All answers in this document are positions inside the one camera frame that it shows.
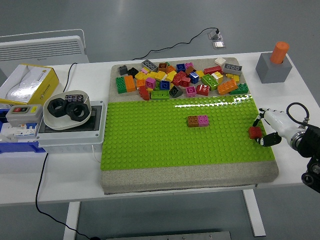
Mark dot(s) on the white and yellow brick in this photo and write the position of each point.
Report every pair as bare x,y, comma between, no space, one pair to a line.
217,76

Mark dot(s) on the dark grey sloped brick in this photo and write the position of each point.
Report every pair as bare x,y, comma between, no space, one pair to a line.
176,92

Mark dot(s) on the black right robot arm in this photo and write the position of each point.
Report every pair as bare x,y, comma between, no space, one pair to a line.
312,137

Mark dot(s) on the open metal floor socket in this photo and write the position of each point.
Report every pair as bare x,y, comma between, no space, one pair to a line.
216,36

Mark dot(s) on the grey long hollow brick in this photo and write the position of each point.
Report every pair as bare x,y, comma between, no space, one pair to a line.
232,69

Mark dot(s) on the yellow long brick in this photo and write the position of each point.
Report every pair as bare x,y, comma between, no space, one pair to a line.
160,75

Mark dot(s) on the orange long brick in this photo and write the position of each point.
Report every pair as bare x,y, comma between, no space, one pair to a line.
130,83
227,87

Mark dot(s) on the grey cube block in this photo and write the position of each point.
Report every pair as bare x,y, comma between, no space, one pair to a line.
272,72

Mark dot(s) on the black small brick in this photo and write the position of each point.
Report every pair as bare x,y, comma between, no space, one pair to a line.
132,72

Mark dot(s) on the dark grey small brick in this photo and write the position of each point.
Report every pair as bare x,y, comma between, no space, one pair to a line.
122,70

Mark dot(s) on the lime green long hollow brick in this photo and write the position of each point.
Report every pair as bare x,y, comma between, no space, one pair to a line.
160,95

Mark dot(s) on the orange small brick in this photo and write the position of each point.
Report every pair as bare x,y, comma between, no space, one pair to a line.
140,83
171,69

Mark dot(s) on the white bowl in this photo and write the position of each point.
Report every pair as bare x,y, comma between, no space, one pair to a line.
57,123

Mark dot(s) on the blue brick white sticker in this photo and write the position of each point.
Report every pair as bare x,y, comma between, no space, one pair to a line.
193,77

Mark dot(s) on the white table leg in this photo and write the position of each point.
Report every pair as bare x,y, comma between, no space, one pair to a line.
71,220
255,215

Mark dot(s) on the yellow small brick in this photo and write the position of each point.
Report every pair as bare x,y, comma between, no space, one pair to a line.
235,78
149,90
140,75
200,73

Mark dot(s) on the blue small brick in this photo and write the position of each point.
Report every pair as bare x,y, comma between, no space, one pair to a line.
180,67

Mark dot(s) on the yellow square brick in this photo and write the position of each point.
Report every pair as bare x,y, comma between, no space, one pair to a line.
171,76

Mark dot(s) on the green studded baseplate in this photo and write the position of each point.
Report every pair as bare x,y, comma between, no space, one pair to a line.
150,140

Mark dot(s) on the white square brick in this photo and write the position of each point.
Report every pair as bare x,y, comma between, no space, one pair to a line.
220,61

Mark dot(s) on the pink flat brick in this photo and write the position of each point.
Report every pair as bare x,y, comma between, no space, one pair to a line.
145,70
189,65

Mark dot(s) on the brown square building brick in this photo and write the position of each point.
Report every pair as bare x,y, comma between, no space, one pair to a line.
193,121

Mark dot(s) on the white panel heater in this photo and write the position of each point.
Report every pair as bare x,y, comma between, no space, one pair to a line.
37,50

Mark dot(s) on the grey switch box red button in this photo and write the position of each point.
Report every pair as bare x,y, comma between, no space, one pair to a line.
25,116

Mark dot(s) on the pink hollow brick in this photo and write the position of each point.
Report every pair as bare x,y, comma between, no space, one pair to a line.
150,83

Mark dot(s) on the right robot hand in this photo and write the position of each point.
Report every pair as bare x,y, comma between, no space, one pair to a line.
277,122

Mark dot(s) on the red glossy brick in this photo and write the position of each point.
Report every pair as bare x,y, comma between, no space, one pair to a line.
202,90

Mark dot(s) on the large red brick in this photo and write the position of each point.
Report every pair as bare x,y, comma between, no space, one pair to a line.
181,79

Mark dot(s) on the white and blue circuit breaker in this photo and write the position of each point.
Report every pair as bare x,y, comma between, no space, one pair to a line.
25,128

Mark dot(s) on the yellow and white cardboard box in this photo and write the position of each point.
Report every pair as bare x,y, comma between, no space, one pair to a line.
40,82

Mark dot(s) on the large black hex nut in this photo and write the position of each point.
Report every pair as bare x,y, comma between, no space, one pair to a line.
70,113
50,106

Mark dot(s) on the small black terminal block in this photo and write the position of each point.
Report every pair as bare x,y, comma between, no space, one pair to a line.
73,97

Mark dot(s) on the blue hollow brick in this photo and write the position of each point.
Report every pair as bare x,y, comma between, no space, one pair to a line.
164,85

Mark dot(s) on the red long brick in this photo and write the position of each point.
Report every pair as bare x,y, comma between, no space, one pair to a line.
212,70

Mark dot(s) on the dark green long brick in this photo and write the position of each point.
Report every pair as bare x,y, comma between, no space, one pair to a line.
120,85
242,89

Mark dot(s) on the grey-brown foam mat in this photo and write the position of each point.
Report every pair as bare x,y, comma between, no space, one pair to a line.
175,180

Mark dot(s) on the brown small brick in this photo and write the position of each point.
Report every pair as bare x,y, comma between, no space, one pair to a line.
190,70

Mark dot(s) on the grey three-hole brick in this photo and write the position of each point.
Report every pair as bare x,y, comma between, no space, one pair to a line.
149,65

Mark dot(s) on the orange cylinder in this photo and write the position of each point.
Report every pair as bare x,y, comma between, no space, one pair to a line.
278,52

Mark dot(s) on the brown hollow brick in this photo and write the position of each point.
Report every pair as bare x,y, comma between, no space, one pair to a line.
163,67

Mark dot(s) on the grey electrical enclosure box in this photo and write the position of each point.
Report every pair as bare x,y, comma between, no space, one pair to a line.
70,142

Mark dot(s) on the red square building brick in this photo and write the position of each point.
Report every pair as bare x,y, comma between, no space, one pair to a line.
255,132

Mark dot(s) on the green small brick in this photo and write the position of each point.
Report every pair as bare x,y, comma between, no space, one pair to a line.
157,88
167,63

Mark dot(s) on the closed metal floor socket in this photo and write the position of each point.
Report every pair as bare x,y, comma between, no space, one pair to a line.
218,45

